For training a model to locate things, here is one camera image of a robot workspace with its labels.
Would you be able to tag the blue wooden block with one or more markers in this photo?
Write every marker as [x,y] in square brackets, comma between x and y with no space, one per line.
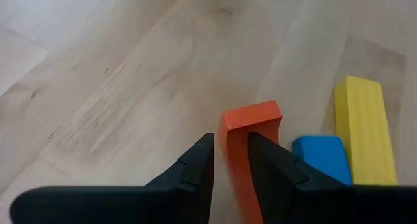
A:
[322,155]

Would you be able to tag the yellow wooden block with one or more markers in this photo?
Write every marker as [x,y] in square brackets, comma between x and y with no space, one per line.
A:
[361,129]

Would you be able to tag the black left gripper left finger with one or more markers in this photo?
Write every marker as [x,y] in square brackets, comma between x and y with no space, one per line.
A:
[114,207]

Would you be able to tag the orange-red wooden block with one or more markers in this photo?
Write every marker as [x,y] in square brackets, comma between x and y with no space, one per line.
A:
[247,120]

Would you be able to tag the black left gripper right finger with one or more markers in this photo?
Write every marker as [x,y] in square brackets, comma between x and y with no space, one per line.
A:
[325,207]

